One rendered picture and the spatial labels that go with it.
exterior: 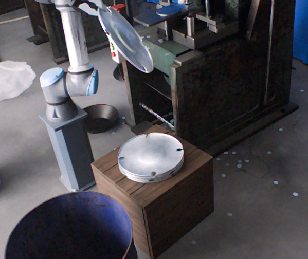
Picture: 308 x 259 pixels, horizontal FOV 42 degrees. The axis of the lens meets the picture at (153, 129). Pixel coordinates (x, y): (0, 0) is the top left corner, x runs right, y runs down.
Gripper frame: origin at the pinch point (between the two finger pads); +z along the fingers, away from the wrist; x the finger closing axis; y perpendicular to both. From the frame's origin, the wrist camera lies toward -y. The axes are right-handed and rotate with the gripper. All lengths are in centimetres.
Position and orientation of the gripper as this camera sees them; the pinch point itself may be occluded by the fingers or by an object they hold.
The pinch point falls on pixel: (102, 11)
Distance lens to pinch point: 144.5
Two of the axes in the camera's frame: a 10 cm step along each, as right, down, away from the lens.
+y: -2.6, -5.6, 7.9
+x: -6.1, 7.3, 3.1
